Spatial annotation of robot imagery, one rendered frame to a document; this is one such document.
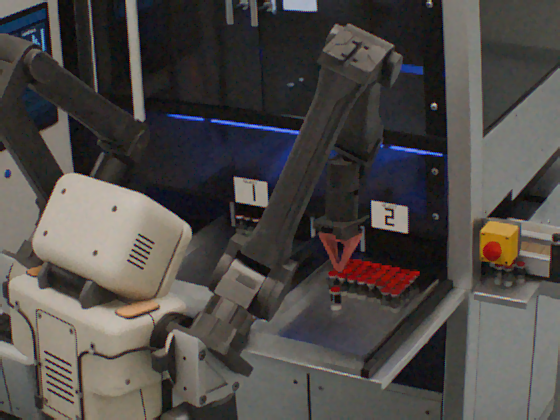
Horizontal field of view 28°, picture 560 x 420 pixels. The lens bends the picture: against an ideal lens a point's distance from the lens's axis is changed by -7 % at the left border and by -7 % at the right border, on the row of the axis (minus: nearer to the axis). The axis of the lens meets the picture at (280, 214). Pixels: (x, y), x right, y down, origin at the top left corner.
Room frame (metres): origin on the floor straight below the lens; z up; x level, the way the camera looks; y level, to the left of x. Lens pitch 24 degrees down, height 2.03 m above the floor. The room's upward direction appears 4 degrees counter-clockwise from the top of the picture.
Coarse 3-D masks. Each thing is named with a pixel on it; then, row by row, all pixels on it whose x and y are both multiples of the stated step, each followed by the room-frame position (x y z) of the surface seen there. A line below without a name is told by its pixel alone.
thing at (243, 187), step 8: (240, 184) 2.44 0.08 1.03; (248, 184) 2.43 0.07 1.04; (256, 184) 2.42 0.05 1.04; (264, 184) 2.41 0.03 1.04; (240, 192) 2.45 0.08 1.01; (248, 192) 2.43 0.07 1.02; (256, 192) 2.42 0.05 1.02; (264, 192) 2.41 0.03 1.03; (240, 200) 2.45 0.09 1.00; (248, 200) 2.43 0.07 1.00; (256, 200) 2.42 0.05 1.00; (264, 200) 2.41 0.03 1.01
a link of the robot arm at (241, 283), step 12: (240, 264) 1.55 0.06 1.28; (252, 264) 1.55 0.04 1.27; (228, 276) 1.53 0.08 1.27; (240, 276) 1.53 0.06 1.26; (252, 276) 1.53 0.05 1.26; (264, 276) 1.53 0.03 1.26; (216, 288) 1.51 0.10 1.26; (228, 288) 1.51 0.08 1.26; (240, 288) 1.51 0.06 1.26; (252, 288) 1.52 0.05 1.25; (240, 300) 1.50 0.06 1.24; (252, 300) 1.51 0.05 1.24
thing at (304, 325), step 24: (312, 288) 2.21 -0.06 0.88; (432, 288) 2.12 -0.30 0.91; (288, 312) 2.12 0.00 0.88; (312, 312) 2.11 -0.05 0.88; (336, 312) 2.10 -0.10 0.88; (360, 312) 2.10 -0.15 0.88; (384, 312) 2.09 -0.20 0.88; (408, 312) 2.03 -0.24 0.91; (264, 336) 1.98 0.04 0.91; (288, 336) 2.02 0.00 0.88; (312, 336) 2.01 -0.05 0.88; (336, 336) 2.00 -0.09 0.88; (360, 336) 2.00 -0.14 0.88; (384, 336) 1.93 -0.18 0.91; (336, 360) 1.90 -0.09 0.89; (360, 360) 1.87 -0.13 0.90
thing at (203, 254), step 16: (208, 224) 2.51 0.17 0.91; (224, 224) 2.56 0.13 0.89; (192, 240) 2.44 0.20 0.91; (208, 240) 2.49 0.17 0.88; (224, 240) 2.48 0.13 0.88; (320, 240) 2.42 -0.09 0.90; (192, 256) 2.41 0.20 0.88; (208, 256) 2.40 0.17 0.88; (192, 272) 2.33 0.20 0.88; (208, 272) 2.32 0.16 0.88; (176, 288) 2.23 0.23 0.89; (192, 288) 2.21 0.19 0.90
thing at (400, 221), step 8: (376, 208) 2.27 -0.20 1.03; (384, 208) 2.26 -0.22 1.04; (392, 208) 2.25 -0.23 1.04; (400, 208) 2.24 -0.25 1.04; (376, 216) 2.27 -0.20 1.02; (384, 216) 2.26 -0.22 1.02; (400, 216) 2.24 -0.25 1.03; (376, 224) 2.27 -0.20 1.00; (384, 224) 2.26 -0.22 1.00; (400, 224) 2.24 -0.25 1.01
